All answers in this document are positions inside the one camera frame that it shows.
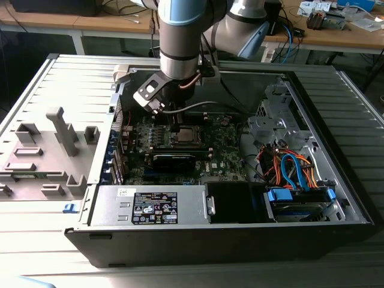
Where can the clear plastic bag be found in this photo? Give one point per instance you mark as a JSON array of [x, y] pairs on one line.
[[367, 24]]

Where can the small blue clip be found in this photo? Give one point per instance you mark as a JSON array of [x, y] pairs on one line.
[[69, 208]]

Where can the wooden desk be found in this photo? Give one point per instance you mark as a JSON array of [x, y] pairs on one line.
[[330, 37], [45, 21]]

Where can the black graphics card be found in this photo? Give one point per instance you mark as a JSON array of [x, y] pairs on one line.
[[174, 163]]

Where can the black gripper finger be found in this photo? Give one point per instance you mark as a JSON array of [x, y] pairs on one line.
[[177, 118]]

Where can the silver power supply unit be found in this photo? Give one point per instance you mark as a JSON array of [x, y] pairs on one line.
[[114, 207]]

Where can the green RAM stick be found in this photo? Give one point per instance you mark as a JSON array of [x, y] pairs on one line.
[[27, 176], [180, 148]]

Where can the silver CPU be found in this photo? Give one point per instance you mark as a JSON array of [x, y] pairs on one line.
[[189, 135]]

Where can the black monitor stand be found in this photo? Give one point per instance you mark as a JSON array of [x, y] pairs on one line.
[[274, 18]]

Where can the blue box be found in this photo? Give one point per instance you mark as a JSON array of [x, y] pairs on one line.
[[357, 3]]

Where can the hard disk in blue carrier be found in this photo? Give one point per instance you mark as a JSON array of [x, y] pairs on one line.
[[300, 210]]

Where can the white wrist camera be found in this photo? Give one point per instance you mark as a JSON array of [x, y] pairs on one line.
[[211, 80]]

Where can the black computer box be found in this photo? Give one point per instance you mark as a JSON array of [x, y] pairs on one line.
[[54, 7]]

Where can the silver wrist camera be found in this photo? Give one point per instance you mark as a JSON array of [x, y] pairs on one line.
[[147, 93]]

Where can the white and blue carton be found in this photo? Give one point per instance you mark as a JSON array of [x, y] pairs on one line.
[[309, 5]]

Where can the brown heat sink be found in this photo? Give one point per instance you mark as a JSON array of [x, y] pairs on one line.
[[316, 19]]

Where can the round coin battery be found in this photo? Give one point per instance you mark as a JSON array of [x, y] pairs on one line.
[[224, 121]]

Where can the grey corner bracket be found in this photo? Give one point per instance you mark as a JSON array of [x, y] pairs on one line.
[[121, 73]]

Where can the grey metal drive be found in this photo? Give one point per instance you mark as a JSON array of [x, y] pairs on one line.
[[337, 21]]

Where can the grey parts rack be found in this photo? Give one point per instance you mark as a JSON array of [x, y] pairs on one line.
[[60, 168]]

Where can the green motherboard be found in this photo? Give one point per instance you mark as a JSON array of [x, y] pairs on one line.
[[222, 144]]

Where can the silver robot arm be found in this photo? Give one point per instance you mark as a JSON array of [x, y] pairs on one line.
[[180, 45]]

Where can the pale blue rounded object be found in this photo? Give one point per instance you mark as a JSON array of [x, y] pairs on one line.
[[33, 283]]

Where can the black PC case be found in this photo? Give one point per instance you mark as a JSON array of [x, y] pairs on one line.
[[210, 246]]

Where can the metal disk bay cage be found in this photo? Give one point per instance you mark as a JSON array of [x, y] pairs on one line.
[[270, 126]]

